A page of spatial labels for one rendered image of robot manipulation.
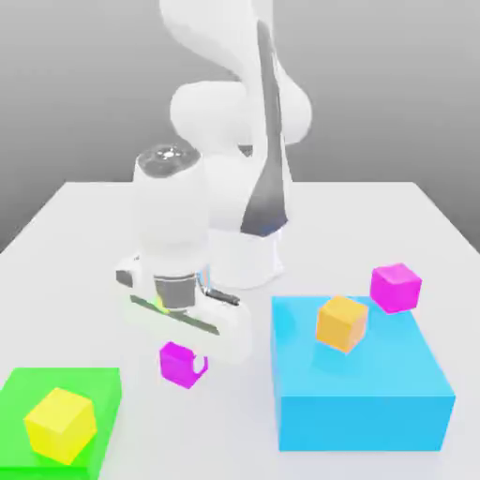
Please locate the small orange cube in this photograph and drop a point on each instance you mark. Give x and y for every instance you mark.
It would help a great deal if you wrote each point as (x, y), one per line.
(339, 324)

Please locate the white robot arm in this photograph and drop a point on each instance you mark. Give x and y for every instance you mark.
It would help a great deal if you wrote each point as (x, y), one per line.
(170, 210)

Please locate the small yellow cube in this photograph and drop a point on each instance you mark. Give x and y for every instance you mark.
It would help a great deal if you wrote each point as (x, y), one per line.
(60, 425)

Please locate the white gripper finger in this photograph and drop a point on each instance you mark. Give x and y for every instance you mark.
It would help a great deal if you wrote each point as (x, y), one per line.
(198, 363)

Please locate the small magenta cube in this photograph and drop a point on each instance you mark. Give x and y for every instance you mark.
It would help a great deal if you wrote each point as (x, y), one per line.
(174, 365)
(395, 288)

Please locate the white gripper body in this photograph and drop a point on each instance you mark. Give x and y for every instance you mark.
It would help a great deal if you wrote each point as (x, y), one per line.
(228, 333)

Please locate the large blue box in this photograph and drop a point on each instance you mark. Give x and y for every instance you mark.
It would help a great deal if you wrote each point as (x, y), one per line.
(360, 420)

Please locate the large green box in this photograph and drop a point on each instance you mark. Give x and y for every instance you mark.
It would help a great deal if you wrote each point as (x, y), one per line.
(107, 397)

